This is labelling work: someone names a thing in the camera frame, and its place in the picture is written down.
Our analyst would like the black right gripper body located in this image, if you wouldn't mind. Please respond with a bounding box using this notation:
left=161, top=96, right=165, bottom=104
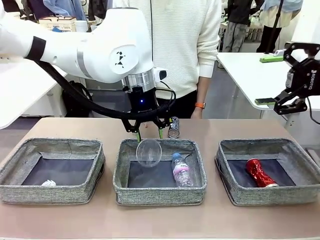
left=286, top=53, right=320, bottom=98

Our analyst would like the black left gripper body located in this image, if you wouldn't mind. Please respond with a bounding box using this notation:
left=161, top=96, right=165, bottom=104
left=126, top=86, right=164, bottom=125

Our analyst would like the clear plastic cup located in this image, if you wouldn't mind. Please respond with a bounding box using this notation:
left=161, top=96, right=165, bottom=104
left=135, top=138, right=163, bottom=168

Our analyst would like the clear plastic bottle pink label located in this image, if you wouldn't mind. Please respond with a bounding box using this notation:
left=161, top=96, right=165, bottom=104
left=171, top=152, right=195, bottom=188

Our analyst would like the crushed red drink can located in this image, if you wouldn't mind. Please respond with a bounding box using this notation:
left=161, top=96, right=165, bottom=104
left=246, top=158, right=280, bottom=188

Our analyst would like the person's left forearm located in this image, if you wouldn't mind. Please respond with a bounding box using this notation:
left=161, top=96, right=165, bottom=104
left=196, top=75, right=211, bottom=104

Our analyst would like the person's left hand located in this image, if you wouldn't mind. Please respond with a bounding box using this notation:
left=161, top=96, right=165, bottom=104
left=190, top=107, right=204, bottom=120

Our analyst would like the crushed black drink can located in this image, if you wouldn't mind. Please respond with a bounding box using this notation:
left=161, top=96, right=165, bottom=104
left=167, top=116, right=181, bottom=139

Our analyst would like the white table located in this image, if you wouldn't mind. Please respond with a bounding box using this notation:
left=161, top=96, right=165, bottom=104
left=0, top=58, right=69, bottom=130
left=216, top=51, right=320, bottom=131

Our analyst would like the black stand pole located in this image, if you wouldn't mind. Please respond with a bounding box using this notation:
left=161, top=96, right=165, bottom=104
left=265, top=0, right=285, bottom=55

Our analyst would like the bystander in cream coat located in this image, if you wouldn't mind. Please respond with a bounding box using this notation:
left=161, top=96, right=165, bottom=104
left=256, top=0, right=304, bottom=55

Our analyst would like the bystander in dark jacket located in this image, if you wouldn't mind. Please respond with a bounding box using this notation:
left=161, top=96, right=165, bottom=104
left=221, top=0, right=265, bottom=53

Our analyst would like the black backpack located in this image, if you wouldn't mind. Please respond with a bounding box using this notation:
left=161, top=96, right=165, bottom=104
left=61, top=80, right=94, bottom=118

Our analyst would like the grey woven fabric basket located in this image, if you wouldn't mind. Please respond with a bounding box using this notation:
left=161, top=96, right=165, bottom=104
left=215, top=138, right=320, bottom=206
left=0, top=137, right=106, bottom=205
left=112, top=138, right=208, bottom=206

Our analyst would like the person in white sweater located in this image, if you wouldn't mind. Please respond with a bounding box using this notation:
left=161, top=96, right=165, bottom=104
left=112, top=0, right=222, bottom=120

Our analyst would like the white plastic tub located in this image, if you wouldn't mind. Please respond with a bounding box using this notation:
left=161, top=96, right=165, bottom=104
left=74, top=20, right=89, bottom=33

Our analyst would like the dark hanging jacket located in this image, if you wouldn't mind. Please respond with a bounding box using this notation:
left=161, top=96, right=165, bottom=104
left=87, top=0, right=113, bottom=21

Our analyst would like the cream plastic crate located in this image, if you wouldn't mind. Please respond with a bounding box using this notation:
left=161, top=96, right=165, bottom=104
left=38, top=16, right=77, bottom=33

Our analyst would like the thin black earphone cable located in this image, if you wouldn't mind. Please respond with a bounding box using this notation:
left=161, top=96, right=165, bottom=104
left=149, top=0, right=155, bottom=62

